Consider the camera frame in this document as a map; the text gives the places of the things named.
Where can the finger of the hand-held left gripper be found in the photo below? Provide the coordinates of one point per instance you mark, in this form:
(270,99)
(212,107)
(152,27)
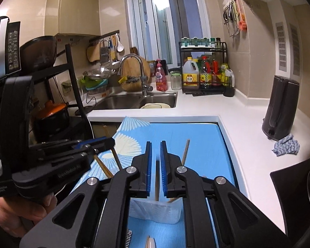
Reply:
(72,153)
(93,142)

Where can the white-capped oil dispenser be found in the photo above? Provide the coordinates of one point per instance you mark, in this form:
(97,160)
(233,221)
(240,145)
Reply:
(229,80)

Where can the green basin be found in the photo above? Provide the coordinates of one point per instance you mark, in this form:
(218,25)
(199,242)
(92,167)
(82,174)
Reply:
(93,84)

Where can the red sauce bottle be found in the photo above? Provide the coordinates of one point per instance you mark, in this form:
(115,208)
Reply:
(215,75)

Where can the black electric kettle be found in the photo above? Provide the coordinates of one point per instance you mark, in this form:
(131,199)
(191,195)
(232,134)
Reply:
(279,108)

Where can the clear plastic utensil holder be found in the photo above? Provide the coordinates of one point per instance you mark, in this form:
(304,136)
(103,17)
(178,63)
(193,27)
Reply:
(155,211)

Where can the window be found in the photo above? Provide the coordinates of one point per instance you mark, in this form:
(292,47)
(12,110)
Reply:
(155,18)

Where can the wide wall vent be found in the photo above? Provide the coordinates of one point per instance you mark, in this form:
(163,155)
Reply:
(295,49)

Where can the glass jar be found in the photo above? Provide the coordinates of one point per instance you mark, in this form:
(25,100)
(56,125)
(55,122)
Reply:
(175,82)

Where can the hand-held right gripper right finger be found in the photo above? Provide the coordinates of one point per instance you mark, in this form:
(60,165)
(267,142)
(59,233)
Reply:
(163,170)

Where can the steel colander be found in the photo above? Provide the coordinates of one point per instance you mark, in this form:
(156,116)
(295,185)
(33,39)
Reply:
(98,75)

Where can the faucet sponge basket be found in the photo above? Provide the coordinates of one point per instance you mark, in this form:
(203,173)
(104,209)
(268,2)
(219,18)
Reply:
(130,80)

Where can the row of spice jars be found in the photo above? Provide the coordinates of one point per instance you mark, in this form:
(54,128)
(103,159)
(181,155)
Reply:
(196,41)

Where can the black spice rack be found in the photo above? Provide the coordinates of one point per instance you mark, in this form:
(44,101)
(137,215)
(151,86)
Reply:
(186,91)

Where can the steel sink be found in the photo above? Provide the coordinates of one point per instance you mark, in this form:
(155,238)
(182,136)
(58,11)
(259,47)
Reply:
(118,102)

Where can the wall outlet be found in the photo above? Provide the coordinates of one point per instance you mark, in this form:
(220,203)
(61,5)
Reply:
(66,87)

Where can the round wooden cutting board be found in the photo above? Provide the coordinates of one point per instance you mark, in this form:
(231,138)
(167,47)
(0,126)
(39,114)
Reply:
(131,67)

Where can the hanging kitchen utensils on wall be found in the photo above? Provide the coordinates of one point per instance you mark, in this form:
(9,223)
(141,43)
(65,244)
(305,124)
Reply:
(231,18)

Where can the metal grater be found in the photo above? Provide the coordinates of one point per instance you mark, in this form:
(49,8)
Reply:
(104,54)

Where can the microwave oven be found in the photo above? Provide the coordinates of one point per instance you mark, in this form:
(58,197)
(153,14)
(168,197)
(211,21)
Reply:
(13,49)

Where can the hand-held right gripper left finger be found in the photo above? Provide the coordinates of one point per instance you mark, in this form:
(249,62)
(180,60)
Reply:
(149,170)

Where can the yellow-label sauce bottle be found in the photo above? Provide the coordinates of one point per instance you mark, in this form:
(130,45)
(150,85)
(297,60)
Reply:
(205,76)

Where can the person's left hand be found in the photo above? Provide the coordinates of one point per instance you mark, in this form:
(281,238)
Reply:
(20,211)

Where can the black pot orange lid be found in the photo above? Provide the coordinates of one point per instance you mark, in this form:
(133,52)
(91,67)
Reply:
(51,118)

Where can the pink dish soap bottle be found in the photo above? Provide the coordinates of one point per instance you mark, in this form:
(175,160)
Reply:
(161,80)

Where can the blue dish cloth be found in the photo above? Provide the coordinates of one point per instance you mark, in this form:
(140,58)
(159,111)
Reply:
(286,146)

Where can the black gas stove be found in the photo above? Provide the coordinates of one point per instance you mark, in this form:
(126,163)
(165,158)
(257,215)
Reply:
(286,180)

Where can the hanging wooden cutting board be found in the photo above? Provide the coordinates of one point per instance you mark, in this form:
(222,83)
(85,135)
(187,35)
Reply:
(93,53)

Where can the dark bowl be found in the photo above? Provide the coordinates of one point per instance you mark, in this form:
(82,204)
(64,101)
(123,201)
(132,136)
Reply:
(38,54)

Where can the white ladle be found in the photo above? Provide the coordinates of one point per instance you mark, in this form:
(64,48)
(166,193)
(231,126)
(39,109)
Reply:
(120,47)

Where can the black wall utensil rail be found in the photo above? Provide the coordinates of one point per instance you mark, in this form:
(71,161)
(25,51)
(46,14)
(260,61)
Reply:
(103,36)

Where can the white plate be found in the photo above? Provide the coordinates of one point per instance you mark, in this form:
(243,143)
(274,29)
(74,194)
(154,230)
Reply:
(155,106)

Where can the blue shell-print mat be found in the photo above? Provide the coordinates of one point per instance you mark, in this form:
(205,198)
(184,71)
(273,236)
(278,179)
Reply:
(201,144)

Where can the chrome faucet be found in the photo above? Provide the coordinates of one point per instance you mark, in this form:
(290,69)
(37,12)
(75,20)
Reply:
(144,77)

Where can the black shelf rack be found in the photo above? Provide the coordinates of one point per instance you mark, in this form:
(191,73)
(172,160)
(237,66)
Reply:
(75,82)

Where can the narrow wall vent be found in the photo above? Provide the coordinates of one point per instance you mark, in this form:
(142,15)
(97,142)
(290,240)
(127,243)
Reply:
(280,46)

